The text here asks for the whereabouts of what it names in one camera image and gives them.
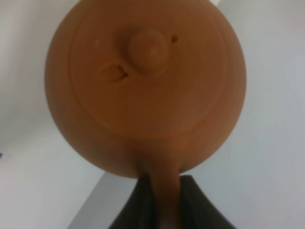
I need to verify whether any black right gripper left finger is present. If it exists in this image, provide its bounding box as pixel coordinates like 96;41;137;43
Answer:
109;176;157;229

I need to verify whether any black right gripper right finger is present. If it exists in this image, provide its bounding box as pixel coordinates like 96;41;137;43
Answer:
180;175;235;229

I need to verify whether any brown clay teapot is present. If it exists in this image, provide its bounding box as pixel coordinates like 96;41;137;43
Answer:
45;0;246;229

